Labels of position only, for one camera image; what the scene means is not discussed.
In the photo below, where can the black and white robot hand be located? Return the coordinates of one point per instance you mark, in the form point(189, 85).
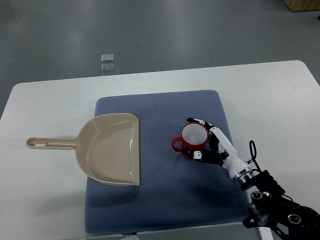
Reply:
point(220, 151)

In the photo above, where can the red cup white inside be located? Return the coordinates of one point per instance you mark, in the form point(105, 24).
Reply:
point(193, 138)

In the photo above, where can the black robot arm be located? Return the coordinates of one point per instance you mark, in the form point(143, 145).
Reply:
point(270, 207)

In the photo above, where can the beige plastic dustpan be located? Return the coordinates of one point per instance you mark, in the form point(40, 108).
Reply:
point(107, 148)

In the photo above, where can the blue textured mat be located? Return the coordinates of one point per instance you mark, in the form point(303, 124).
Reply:
point(174, 192)

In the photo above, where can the white table leg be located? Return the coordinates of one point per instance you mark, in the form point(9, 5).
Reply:
point(265, 233)

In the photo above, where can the upper grey floor plate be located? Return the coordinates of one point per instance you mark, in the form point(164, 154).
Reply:
point(107, 57)

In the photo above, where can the brown cardboard box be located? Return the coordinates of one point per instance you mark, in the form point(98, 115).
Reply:
point(302, 5)

